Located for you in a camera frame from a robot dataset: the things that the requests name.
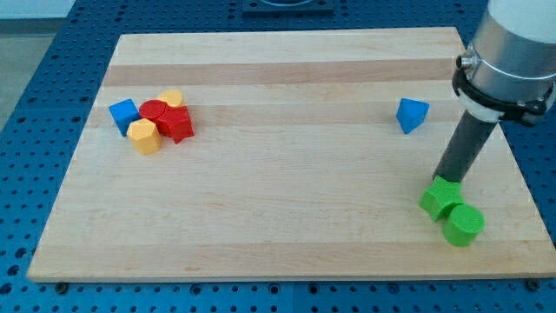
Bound green star block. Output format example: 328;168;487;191
419;176;465;223

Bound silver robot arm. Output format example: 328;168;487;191
452;0;555;126

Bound red star block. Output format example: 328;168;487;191
156;106;195;144

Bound wooden board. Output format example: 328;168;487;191
27;27;555;283

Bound yellow half-round block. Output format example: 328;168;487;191
157;90;185;108

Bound red cylinder block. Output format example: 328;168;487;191
139;99;167;123

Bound yellow hexagon block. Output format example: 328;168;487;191
127;118;162;155

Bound blue triangular block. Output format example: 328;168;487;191
396;98;430;135

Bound blue cube block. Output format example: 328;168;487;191
109;99;140;137

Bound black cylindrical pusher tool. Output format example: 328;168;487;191
433;110;497;183

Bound green cylinder block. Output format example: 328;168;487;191
442;204;486;247

